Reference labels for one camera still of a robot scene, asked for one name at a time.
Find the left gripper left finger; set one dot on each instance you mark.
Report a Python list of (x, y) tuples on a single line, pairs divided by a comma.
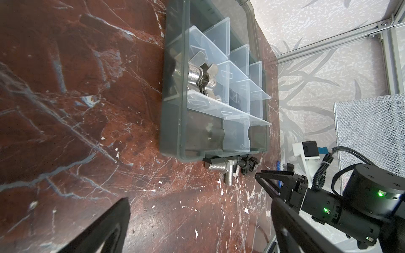
[(107, 233)]

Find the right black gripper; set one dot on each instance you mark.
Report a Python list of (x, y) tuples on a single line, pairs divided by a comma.
[(323, 206)]

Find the silver wing nut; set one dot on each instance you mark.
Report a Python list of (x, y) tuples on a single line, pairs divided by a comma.
[(201, 77)]

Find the white wire mesh basket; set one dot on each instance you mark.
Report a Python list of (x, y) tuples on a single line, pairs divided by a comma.
[(374, 127)]

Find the clear compartment organizer box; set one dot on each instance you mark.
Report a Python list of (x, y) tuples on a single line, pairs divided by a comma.
[(194, 126)]

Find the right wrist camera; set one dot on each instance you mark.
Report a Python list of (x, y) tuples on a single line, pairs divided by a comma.
[(309, 157)]

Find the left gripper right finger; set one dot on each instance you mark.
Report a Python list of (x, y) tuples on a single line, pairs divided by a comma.
[(295, 235)]

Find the silver bolt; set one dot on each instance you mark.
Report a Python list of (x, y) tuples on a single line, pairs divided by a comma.
[(226, 166)]

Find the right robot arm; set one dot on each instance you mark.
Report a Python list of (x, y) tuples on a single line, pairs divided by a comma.
[(366, 203)]

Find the black threaded bolt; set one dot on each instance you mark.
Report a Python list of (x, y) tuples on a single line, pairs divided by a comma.
[(247, 164)]

